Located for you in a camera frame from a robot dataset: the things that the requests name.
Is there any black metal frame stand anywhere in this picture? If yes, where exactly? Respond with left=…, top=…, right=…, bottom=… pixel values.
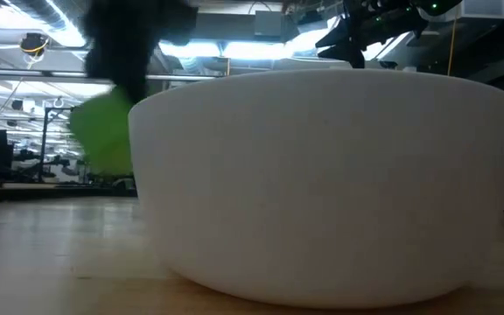
left=36, top=106, right=73, bottom=184

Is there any green plastic bowl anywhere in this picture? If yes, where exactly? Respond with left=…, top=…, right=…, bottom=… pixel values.
left=68, top=86, right=136, bottom=177

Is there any hanging yellow cord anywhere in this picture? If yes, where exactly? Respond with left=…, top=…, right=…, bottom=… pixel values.
left=446, top=16, right=459, bottom=78

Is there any grey ceiling box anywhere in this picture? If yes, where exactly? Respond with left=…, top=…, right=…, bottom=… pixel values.
left=254, top=10, right=284, bottom=38

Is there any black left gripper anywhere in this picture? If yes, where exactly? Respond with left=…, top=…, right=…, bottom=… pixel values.
left=80, top=0, right=200, bottom=105

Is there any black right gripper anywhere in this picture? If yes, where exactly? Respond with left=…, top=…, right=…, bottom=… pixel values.
left=315, top=0, right=428, bottom=70

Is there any large white bowl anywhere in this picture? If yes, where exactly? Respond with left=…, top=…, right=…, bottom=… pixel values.
left=128, top=68, right=504, bottom=310

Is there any horizontal ceiling pipe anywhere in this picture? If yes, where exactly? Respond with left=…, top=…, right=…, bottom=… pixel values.
left=0, top=66, right=218, bottom=84

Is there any ceiling mounted round device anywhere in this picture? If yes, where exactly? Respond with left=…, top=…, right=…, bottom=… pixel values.
left=18, top=31, right=51, bottom=58

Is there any white ceiling unit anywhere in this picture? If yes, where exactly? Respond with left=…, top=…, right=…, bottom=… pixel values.
left=420, top=0, right=504, bottom=23

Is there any background workbench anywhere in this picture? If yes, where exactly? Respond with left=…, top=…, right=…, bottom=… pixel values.
left=0, top=179, right=138, bottom=205

